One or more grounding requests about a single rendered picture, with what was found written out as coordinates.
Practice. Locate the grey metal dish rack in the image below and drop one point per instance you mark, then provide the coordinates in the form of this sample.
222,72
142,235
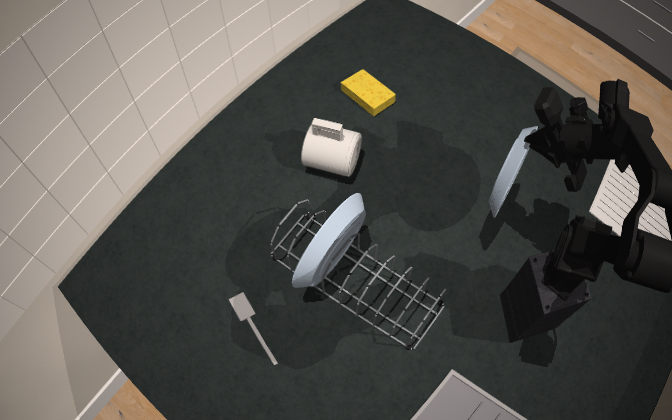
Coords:
440,302

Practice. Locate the white round plate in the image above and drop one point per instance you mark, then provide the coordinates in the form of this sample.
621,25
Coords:
347,220
510,170

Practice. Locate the grey mug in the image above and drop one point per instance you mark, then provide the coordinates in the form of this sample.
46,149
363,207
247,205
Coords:
325,151

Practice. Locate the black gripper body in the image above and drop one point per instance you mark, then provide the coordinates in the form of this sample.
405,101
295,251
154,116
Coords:
575,139

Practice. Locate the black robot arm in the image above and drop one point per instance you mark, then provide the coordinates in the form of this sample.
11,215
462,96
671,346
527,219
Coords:
642,257

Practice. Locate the yellow sponge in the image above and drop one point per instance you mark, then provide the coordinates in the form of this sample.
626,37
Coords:
368,92

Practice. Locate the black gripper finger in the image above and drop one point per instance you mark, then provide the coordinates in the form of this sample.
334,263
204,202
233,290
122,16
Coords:
548,153
537,138

